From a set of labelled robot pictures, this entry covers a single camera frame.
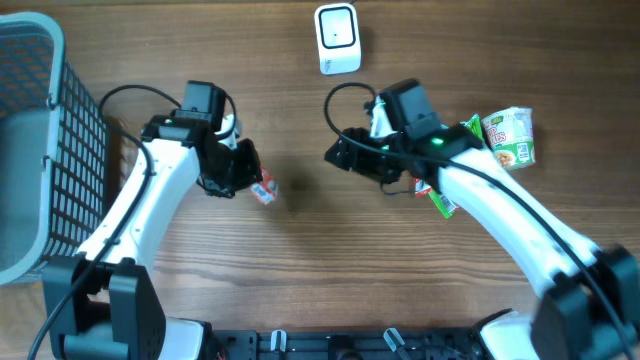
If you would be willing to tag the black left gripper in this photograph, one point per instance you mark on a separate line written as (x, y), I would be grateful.
(249, 174)

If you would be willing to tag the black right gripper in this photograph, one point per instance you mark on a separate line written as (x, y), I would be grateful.
(357, 157)

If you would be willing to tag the green snack bag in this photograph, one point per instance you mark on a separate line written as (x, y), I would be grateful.
(441, 202)

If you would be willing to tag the small red white carton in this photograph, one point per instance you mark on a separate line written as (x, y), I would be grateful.
(266, 190)

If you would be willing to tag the instant noodle cup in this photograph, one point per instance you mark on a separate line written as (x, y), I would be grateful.
(509, 133)

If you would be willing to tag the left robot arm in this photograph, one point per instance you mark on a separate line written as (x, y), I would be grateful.
(101, 302)

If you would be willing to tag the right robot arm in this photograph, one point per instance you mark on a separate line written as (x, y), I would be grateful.
(589, 297)

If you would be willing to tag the grey plastic shopping basket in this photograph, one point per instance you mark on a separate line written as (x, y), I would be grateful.
(54, 150)

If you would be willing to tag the black mounting rail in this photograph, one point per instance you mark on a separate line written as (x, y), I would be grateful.
(430, 344)

